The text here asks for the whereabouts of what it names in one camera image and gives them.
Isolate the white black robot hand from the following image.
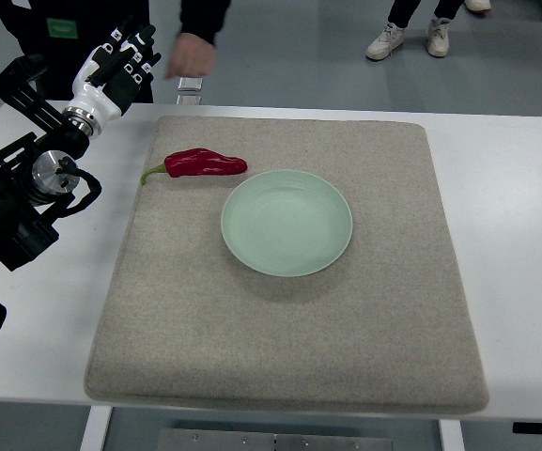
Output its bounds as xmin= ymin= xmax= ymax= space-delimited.
xmin=63 ymin=17 xmax=161 ymax=139

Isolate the person's bare hand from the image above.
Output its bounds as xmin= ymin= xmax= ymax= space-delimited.
xmin=164 ymin=33 xmax=216 ymax=80

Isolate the red pepper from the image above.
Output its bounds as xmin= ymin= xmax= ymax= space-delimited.
xmin=140 ymin=148 xmax=248 ymax=185

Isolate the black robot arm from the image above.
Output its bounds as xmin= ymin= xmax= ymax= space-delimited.
xmin=0 ymin=54 xmax=101 ymax=271

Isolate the light green plate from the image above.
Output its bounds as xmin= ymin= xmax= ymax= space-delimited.
xmin=220 ymin=170 xmax=353 ymax=277

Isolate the white sneaker right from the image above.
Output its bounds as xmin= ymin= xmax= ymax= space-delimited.
xmin=426 ymin=18 xmax=451 ymax=58

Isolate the beige felt mat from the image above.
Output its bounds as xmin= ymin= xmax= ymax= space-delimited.
xmin=84 ymin=116 xmax=488 ymax=415

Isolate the white table leg left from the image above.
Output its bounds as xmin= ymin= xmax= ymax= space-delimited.
xmin=79 ymin=406 xmax=113 ymax=451

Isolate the white table leg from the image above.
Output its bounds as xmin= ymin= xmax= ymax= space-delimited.
xmin=79 ymin=406 xmax=113 ymax=451
xmin=438 ymin=419 xmax=466 ymax=451

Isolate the white table leg right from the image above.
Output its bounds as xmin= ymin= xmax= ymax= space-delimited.
xmin=438 ymin=419 xmax=466 ymax=451

